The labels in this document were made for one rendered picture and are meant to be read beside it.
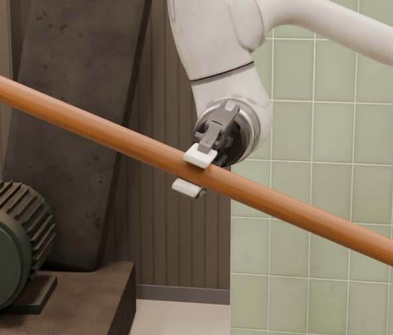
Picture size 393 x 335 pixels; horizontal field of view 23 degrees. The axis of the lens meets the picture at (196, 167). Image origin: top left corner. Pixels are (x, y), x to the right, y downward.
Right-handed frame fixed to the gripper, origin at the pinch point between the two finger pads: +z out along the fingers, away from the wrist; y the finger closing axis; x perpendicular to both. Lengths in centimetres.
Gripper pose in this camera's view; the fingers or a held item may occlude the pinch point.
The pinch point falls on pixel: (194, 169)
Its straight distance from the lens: 116.4
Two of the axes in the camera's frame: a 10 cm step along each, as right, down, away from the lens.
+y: -3.4, 9.0, 2.8
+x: -9.2, -3.8, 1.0
